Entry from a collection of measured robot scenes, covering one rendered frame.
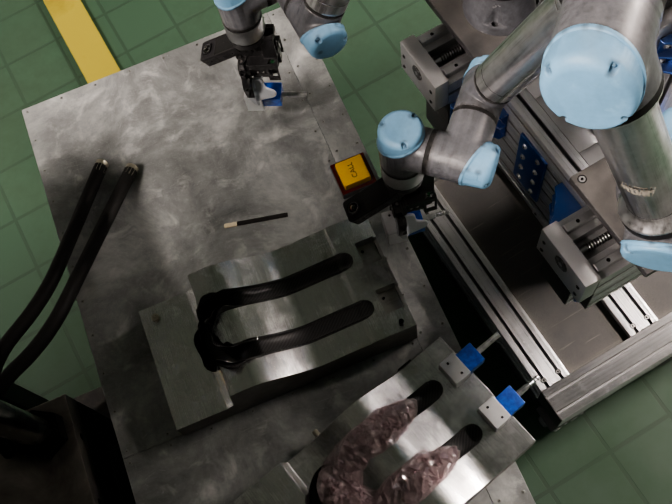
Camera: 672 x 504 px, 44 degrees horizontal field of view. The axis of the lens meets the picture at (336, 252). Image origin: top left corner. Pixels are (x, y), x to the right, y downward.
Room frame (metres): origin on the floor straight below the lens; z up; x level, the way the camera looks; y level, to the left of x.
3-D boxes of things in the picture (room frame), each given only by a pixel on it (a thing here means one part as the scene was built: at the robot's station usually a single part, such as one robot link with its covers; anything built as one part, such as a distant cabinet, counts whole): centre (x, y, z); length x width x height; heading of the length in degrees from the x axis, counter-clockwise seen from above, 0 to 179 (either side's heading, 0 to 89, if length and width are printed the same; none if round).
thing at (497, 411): (0.28, -0.24, 0.85); 0.13 x 0.05 x 0.05; 114
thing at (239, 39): (1.04, 0.05, 1.15); 0.08 x 0.08 x 0.05
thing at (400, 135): (0.65, -0.15, 1.23); 0.09 x 0.08 x 0.11; 56
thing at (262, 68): (1.03, 0.04, 1.07); 0.09 x 0.08 x 0.12; 72
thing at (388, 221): (0.66, -0.17, 0.91); 0.13 x 0.05 x 0.05; 90
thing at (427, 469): (0.22, 0.02, 0.90); 0.26 x 0.18 x 0.08; 114
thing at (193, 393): (0.56, 0.15, 0.87); 0.50 x 0.26 x 0.14; 97
